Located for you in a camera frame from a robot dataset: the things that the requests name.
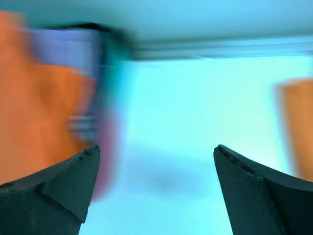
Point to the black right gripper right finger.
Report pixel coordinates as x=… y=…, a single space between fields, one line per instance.
x=261 y=200

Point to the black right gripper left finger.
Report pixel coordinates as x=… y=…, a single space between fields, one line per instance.
x=53 y=201

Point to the orange polo shirt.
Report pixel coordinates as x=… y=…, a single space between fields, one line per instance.
x=37 y=102

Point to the orange cloth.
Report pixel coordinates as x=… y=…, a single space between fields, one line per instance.
x=296 y=102

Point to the purple shirt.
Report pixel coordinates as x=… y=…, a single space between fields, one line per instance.
x=77 y=48

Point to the pink suitcase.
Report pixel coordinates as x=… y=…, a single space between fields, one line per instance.
x=108 y=104

